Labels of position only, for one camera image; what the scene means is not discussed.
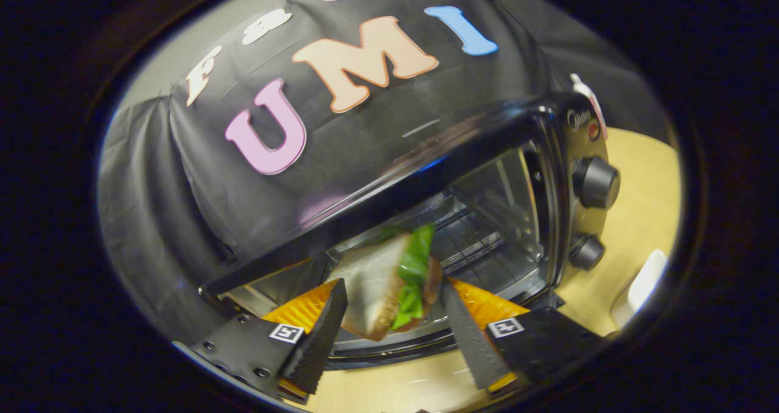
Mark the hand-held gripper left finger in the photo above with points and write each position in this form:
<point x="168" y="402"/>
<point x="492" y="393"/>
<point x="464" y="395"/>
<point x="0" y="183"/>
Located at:
<point x="319" y="340"/>

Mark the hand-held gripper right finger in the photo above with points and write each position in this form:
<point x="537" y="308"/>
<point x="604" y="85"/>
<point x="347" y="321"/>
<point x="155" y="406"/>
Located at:
<point x="465" y="334"/>

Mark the white bread lettuce sandwich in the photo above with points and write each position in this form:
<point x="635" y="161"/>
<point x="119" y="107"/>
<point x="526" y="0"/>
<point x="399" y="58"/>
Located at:
<point x="371" y="285"/>

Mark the black toaster oven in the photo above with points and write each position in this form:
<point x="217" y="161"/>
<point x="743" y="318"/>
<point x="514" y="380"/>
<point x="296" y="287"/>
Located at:
<point x="596" y="183"/>

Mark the white plastic tray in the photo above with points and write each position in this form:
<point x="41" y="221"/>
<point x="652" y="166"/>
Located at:
<point x="645" y="279"/>

